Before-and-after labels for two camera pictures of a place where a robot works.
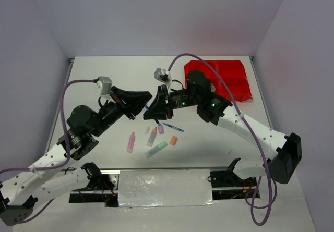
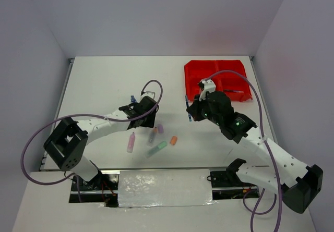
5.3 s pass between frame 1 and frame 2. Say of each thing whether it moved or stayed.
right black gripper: moved
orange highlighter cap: stayed
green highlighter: stayed
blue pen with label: moved
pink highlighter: stayed
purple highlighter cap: stayed
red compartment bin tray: stayed
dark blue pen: moved
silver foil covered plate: stayed
